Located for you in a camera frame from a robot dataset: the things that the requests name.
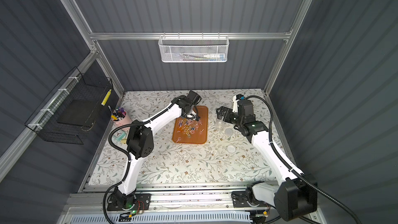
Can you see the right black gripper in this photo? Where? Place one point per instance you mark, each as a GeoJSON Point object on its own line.
{"type": "Point", "coordinates": [226, 114]}

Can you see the white pen in basket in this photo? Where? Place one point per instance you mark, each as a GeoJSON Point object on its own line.
{"type": "Point", "coordinates": [214, 57]}

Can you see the brown wooden tray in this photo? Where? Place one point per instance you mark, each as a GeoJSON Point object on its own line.
{"type": "Point", "coordinates": [190, 130]}

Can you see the white jar lid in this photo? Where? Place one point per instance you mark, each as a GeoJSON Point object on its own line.
{"type": "Point", "coordinates": [229, 132]}
{"type": "Point", "coordinates": [231, 149]}

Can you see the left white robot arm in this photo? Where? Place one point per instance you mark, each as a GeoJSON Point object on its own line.
{"type": "Point", "coordinates": [140, 143]}

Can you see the black wire basket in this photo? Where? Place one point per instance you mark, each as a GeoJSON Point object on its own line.
{"type": "Point", "coordinates": [71, 113]}

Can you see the white wire mesh basket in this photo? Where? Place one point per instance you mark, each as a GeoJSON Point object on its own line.
{"type": "Point", "coordinates": [192, 50]}

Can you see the clear candy jar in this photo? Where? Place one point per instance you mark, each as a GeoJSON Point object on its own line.
{"type": "Point", "coordinates": [193, 116]}
{"type": "Point", "coordinates": [219, 125]}

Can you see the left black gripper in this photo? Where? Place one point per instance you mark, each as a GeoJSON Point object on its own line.
{"type": "Point", "coordinates": [192, 114]}

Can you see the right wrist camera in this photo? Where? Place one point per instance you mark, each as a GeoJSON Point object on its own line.
{"type": "Point", "coordinates": [239, 97]}

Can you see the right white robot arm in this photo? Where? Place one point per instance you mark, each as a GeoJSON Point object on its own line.
{"type": "Point", "coordinates": [292, 198]}

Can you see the pile of colourful lollipops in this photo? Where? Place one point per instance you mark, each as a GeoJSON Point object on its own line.
{"type": "Point", "coordinates": [189, 129]}

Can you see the pink pen cup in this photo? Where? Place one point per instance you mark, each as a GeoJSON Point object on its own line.
{"type": "Point", "coordinates": [120, 117]}

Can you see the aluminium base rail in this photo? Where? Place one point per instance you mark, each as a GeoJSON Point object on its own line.
{"type": "Point", "coordinates": [163, 198]}

